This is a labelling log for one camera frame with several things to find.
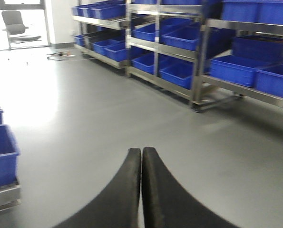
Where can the blue bin below table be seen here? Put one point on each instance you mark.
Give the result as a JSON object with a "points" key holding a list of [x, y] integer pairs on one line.
{"points": [[8, 156]]}

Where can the gray office chair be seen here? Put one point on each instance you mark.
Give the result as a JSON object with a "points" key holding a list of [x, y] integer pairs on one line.
{"points": [[15, 28]]}

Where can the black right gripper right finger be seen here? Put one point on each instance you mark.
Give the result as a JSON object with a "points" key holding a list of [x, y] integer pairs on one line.
{"points": [[167, 204]]}

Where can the steel rack with bins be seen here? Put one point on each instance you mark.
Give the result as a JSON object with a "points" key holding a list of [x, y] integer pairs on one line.
{"points": [[190, 48]]}

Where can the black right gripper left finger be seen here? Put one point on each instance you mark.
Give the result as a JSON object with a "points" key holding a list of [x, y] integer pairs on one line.
{"points": [[116, 206]]}

